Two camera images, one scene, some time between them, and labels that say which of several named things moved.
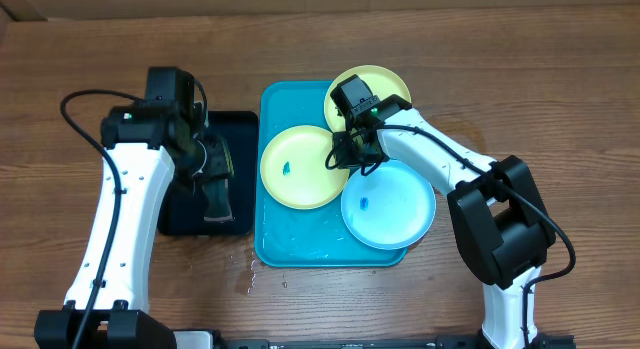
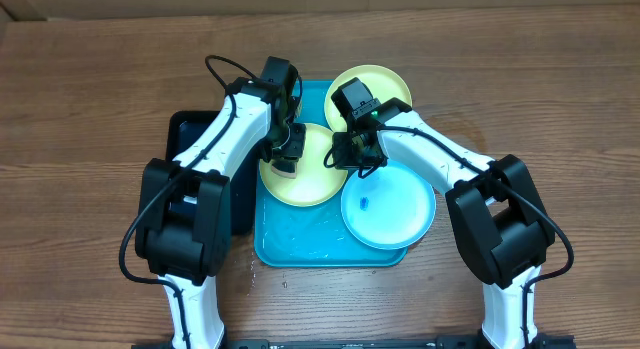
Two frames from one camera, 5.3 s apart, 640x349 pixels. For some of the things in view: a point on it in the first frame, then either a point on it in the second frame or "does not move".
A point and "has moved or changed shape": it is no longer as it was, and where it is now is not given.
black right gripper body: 356,154 does not move
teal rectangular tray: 303,237 does not move
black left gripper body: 212,168 -> 293,146
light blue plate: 390,207 does not move
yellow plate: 293,167 does not move
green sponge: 218,206 has moved or changed shape
